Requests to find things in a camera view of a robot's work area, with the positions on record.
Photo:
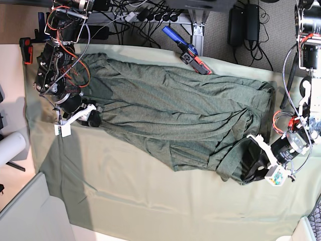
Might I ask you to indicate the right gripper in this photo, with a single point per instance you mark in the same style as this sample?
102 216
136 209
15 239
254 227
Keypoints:
71 104

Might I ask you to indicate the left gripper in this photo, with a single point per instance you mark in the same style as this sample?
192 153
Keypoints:
260 156

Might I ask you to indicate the green long-sleeve T-shirt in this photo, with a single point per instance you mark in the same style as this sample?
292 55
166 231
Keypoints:
184 119

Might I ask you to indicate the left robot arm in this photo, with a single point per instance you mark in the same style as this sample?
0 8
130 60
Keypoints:
298 126

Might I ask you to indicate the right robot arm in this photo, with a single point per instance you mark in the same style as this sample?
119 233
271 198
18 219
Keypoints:
57 62

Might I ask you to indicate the white paper roll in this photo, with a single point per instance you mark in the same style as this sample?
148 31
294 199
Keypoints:
11 146

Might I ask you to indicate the red black corner clamp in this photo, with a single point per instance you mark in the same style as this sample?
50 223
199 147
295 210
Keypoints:
26 50

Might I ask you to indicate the white foam board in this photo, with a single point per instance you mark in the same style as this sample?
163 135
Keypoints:
33 214

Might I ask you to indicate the white power strip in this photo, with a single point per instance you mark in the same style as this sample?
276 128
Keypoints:
136 17

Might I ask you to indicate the blue orange bar clamp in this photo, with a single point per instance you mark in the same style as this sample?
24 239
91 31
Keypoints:
189 53

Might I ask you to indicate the black power adapter brick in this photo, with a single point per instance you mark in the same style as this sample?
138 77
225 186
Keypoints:
236 27

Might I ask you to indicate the aluminium table leg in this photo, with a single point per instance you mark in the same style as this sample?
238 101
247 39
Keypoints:
198 20

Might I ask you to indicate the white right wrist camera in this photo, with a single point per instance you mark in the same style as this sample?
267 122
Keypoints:
62 130

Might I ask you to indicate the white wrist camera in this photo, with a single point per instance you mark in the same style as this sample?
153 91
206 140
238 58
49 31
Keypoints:
62 130
277 175

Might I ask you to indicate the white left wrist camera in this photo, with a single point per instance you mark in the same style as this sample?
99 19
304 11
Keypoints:
277 175

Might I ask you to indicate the blue handled clamp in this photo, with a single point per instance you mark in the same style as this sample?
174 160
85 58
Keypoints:
40 35

